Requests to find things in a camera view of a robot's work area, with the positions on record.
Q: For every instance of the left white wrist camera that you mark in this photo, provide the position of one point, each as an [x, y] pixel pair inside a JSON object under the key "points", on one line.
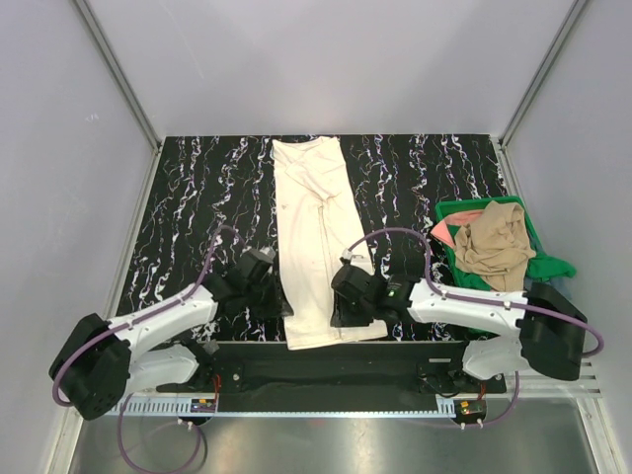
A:
{"points": [[269, 252]]}

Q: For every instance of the left aluminium frame post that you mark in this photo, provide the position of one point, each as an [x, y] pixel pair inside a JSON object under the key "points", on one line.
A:
{"points": [[103, 46]]}

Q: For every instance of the right aluminium frame post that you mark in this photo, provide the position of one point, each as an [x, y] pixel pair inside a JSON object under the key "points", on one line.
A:
{"points": [[544, 68]]}

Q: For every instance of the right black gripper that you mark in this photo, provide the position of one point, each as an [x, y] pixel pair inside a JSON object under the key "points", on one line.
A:
{"points": [[342, 317]]}

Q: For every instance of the pink t shirt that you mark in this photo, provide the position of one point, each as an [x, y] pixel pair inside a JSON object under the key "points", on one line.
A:
{"points": [[441, 232]]}

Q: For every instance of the cream white t shirt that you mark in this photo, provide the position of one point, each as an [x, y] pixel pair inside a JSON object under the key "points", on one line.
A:
{"points": [[317, 220]]}

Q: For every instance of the beige t shirt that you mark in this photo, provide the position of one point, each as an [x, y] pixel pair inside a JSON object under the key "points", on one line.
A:
{"points": [[495, 246]]}

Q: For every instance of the blue grey t shirt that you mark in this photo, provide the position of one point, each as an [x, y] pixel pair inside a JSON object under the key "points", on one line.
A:
{"points": [[560, 284]]}

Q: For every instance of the white slotted cable duct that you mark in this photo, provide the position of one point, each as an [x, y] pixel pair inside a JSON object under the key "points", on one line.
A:
{"points": [[223, 407]]}

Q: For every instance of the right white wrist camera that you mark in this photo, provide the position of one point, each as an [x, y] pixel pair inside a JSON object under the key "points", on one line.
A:
{"points": [[347, 257]]}

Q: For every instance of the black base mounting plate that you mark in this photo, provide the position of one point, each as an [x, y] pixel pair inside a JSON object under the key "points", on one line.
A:
{"points": [[382, 375]]}

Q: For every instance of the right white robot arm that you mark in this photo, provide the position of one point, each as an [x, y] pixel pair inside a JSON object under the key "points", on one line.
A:
{"points": [[538, 329]]}

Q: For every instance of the aluminium frame post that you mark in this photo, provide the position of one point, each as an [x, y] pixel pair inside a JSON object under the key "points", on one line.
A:
{"points": [[103, 46], [544, 68]]}

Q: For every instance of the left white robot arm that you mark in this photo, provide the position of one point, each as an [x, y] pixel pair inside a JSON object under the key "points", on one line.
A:
{"points": [[104, 361]]}

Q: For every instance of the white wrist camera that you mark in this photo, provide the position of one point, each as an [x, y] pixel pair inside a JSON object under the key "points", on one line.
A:
{"points": [[269, 252], [347, 257]]}

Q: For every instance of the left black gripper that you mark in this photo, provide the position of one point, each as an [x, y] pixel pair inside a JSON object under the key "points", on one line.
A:
{"points": [[276, 306]]}

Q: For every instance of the green t shirt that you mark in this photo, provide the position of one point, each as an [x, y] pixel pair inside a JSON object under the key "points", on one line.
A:
{"points": [[541, 268]]}

